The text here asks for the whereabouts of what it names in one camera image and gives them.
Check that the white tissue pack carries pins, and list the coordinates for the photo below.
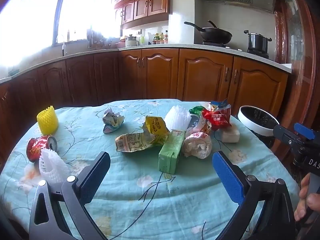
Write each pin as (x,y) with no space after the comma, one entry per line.
(230,135)

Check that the white kitchen countertop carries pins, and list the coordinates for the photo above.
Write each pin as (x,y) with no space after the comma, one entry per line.
(175,46)

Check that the yellow snack bag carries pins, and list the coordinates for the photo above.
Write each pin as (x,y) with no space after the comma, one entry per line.
(135,141)

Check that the wooden upper kitchen cabinets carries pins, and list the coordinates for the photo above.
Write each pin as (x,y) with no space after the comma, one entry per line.
(142,2)

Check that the white bin with black bag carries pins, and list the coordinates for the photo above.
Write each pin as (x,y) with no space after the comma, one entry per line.
(258,123)

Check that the steel cooking pot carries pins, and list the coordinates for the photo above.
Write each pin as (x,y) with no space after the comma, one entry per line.
(257,42)

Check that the wooden door frame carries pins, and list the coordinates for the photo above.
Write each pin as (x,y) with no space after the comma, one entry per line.
(300,55)

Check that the wooden lower kitchen cabinets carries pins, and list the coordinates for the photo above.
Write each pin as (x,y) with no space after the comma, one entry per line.
(200,77)

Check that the chrome sink faucet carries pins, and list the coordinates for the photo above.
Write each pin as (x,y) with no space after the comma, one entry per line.
(60,38)

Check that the crumpled paper wrapper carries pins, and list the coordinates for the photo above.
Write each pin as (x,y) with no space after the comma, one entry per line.
(112,121)

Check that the wooden kitchen cabinets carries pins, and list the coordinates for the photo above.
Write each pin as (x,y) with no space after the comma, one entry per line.
(200,77)
(142,2)

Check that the person's right hand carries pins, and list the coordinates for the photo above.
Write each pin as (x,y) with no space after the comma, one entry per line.
(310,203)

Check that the red snack packet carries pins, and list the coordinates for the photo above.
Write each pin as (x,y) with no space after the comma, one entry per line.
(217,118)

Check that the gas stove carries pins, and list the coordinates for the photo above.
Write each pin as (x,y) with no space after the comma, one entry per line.
(257,54)

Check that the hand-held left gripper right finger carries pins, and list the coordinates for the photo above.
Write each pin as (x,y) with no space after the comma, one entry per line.
(227,177)

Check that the white plastic bag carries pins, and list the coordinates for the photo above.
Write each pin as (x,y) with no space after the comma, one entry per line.
(197,143)

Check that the large white foam net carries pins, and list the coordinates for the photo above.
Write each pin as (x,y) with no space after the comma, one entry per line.
(177,117)

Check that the green snack wrapper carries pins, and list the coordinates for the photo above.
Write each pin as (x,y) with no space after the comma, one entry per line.
(197,110)

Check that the crushed red can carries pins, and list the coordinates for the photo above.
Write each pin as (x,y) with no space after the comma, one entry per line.
(37,146)

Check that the black wok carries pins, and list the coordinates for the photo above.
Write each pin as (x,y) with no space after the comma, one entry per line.
(215,35)

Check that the light blue floral tablecloth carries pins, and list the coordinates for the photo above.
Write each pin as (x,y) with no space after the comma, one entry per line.
(125,192)

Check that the small white foam net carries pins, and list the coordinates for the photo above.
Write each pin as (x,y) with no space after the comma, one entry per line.
(51,166)

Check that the green drink carton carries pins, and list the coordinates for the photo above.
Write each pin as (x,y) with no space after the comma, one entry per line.
(170,157)

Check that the white electric cooker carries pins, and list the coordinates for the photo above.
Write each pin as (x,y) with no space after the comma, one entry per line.
(131,41)

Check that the yellow foam fruit net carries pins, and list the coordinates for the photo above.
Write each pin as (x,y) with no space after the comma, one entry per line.
(47,121)

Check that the kitchen window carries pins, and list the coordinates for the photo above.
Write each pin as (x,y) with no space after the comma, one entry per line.
(37,17)

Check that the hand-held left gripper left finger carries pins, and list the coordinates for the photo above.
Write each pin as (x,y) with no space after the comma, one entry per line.
(95,177)

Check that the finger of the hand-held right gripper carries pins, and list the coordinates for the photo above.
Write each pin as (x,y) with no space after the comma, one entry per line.
(285,133)
(305,131)

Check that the condiment bottle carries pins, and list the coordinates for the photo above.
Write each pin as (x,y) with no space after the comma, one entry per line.
(161,38)
(156,38)
(165,37)

